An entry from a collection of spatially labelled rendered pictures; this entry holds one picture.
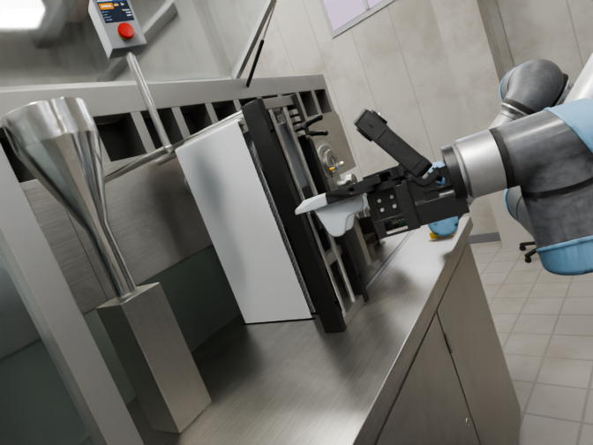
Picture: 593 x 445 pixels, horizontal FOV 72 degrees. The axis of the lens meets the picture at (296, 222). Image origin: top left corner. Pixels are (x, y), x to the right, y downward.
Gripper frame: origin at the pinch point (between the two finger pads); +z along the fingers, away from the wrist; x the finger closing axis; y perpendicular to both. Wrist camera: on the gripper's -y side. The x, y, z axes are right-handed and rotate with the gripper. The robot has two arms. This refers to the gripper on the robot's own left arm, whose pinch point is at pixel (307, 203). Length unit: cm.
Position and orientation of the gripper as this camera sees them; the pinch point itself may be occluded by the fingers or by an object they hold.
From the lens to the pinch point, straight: 56.9
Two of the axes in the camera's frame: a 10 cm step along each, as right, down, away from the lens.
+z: -9.0, 2.8, 3.3
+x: 3.1, -1.2, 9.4
